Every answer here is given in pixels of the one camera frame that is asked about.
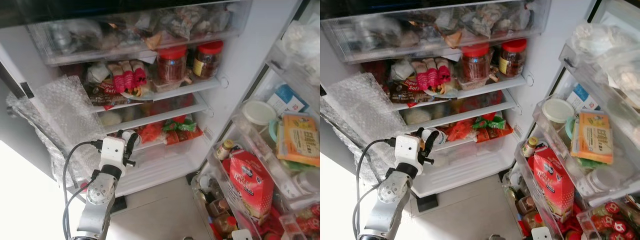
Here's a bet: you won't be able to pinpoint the white edged glass fridge shelf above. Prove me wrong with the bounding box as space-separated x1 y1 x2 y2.
100 95 209 134
404 92 517 132
395 74 529 111
92 76 222 112

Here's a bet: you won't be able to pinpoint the clear deep fridge door bin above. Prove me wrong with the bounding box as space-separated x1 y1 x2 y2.
190 149 302 240
502 149 592 240

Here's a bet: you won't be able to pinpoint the clear fridge drawer with bags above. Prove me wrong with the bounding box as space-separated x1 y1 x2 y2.
321 0 551 63
27 0 253 66

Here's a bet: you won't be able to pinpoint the clear wide fridge door bin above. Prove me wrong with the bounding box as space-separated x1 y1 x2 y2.
532 95 640 207
232 97 321 211

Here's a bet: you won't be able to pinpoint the white and black fridge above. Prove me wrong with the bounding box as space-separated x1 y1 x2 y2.
0 0 321 240
320 0 640 240

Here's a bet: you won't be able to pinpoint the clear narrow fridge door bin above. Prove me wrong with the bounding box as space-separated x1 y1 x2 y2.
267 42 321 109
559 42 640 132

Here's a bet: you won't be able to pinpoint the pale round bun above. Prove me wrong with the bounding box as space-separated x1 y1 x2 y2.
404 109 434 126
102 111 126 127

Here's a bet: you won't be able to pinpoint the red orange food package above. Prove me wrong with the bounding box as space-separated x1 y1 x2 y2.
137 122 166 145
445 120 476 143

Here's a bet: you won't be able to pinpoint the white crisper drawer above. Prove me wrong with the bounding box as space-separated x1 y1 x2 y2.
112 134 214 197
412 134 527 199

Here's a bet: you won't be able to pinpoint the brown printed food bag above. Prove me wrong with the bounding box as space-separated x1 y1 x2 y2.
86 75 132 107
389 77 437 104

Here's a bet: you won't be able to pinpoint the white plate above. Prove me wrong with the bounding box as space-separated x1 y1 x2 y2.
422 85 459 100
120 85 157 101

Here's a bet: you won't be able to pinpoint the green and red food package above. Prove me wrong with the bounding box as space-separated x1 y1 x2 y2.
162 116 204 146
472 115 515 144

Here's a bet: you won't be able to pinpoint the pink wrapped snack pack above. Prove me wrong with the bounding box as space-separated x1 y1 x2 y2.
131 60 149 89
425 58 442 90
120 61 136 92
108 63 124 95
436 57 454 86
413 61 431 92

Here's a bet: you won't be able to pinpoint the clear bubble wrap sheet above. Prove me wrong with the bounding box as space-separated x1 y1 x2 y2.
320 72 407 186
6 75 108 189

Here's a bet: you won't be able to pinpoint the small bottle yellow cap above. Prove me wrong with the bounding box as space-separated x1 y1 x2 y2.
521 136 540 159
216 140 235 161

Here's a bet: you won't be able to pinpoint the brown glass bottle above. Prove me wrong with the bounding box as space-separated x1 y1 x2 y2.
207 197 239 239
515 195 544 232

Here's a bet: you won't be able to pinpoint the red lid jar yellow label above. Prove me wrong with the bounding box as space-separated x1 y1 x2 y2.
498 38 529 78
192 41 224 80

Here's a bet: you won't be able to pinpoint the yellow orange printed box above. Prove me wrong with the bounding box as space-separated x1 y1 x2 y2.
570 110 615 165
276 114 321 167

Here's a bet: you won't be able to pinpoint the clear plastic jar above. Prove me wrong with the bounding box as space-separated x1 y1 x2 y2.
575 167 617 199
292 170 321 197

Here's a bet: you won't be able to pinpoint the red printed bag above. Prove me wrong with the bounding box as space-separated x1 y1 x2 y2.
221 149 275 227
532 146 576 224

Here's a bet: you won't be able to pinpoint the white lidded round container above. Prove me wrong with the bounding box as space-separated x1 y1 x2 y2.
241 99 277 137
541 97 576 133

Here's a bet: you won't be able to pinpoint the blue and white box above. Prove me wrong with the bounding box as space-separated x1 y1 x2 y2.
266 84 308 119
566 82 599 114

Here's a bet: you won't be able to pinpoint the white plastic bags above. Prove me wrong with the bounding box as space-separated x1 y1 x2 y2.
570 22 640 108

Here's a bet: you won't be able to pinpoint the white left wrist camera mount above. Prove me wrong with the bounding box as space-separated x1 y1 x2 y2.
99 136 127 167
394 134 423 166

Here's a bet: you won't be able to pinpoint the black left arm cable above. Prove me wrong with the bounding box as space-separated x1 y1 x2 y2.
351 138 397 240
61 140 103 240

